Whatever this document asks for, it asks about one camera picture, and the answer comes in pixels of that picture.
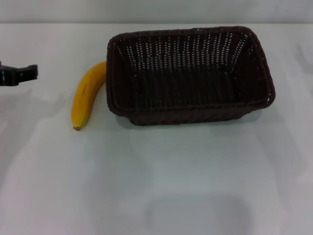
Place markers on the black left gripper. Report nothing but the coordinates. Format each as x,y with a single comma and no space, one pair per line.
8,76

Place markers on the yellow banana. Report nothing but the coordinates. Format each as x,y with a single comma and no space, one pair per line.
84,98

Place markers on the black wicker basket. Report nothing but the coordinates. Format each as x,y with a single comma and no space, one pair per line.
190,83

